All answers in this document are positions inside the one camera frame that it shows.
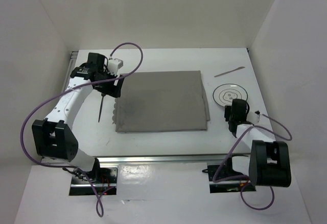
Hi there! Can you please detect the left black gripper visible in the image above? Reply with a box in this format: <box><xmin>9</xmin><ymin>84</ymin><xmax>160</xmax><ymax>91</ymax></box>
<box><xmin>94</xmin><ymin>69</ymin><xmax>124</xmax><ymax>98</ymax></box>

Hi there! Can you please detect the dark metal fork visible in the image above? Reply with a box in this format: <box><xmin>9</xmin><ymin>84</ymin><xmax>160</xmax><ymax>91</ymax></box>
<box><xmin>98</xmin><ymin>93</ymin><xmax>106</xmax><ymax>122</ymax></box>

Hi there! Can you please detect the white patterned plate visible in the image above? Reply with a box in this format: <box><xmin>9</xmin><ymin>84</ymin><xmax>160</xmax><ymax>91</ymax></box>
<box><xmin>213</xmin><ymin>83</ymin><xmax>248</xmax><ymax>107</ymax></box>

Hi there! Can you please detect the grey cloth placemat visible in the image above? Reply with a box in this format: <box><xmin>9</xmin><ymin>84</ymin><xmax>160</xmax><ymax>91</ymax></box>
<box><xmin>112</xmin><ymin>70</ymin><xmax>210</xmax><ymax>133</ymax></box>

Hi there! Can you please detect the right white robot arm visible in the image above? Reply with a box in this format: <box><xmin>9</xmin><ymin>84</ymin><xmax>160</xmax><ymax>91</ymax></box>
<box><xmin>223</xmin><ymin>98</ymin><xmax>292</xmax><ymax>187</ymax></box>

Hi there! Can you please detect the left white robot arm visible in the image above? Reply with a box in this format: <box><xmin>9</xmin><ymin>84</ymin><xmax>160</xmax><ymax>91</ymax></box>
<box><xmin>32</xmin><ymin>53</ymin><xmax>124</xmax><ymax>183</ymax></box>

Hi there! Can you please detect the grey table knife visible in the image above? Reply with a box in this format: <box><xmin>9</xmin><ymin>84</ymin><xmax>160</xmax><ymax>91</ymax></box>
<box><xmin>214</xmin><ymin>66</ymin><xmax>245</xmax><ymax>78</ymax></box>

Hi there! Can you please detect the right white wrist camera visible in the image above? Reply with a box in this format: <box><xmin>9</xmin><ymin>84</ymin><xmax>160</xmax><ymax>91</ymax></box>
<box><xmin>248</xmin><ymin>110</ymin><xmax>261</xmax><ymax>125</ymax></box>

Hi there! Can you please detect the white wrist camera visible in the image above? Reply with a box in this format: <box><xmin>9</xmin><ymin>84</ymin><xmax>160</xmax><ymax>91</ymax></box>
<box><xmin>107</xmin><ymin>58</ymin><xmax>124</xmax><ymax>75</ymax></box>
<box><xmin>248</xmin><ymin>110</ymin><xmax>261</xmax><ymax>125</ymax></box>

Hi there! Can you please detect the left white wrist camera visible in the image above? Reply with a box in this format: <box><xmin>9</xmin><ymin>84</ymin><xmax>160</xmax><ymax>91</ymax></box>
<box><xmin>107</xmin><ymin>58</ymin><xmax>124</xmax><ymax>75</ymax></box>

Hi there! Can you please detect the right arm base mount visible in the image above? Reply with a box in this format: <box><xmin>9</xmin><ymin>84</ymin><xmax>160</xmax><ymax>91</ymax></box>
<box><xmin>201</xmin><ymin>165</ymin><xmax>250</xmax><ymax>193</ymax></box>

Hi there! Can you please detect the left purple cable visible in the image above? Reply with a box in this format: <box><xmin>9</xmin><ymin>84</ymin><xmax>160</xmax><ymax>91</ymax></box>
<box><xmin>19</xmin><ymin>42</ymin><xmax>143</xmax><ymax>217</ymax></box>

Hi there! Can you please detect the aluminium front rail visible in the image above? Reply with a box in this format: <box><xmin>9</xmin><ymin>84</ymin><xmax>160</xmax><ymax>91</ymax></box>
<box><xmin>94</xmin><ymin>152</ymin><xmax>252</xmax><ymax>170</ymax></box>

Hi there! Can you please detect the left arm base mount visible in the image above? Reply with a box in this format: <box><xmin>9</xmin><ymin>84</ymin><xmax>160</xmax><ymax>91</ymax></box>
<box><xmin>63</xmin><ymin>167</ymin><xmax>118</xmax><ymax>196</ymax></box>

